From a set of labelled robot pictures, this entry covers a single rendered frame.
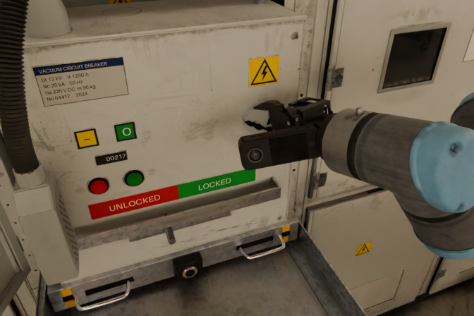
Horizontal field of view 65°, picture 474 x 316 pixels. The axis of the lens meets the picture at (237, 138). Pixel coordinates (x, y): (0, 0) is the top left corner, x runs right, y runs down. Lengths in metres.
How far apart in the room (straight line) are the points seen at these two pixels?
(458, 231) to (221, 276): 0.53
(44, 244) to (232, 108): 0.36
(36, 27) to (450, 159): 0.54
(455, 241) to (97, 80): 0.53
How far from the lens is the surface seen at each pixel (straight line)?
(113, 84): 0.60
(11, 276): 1.02
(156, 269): 0.84
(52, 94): 0.60
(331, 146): 0.49
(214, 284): 0.87
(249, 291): 0.86
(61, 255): 0.63
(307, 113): 0.57
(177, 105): 0.63
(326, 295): 0.87
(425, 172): 0.42
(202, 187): 0.73
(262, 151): 0.51
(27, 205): 0.58
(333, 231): 1.24
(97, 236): 0.71
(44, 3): 0.60
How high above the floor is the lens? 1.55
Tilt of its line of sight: 32 degrees down
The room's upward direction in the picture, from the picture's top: straight up
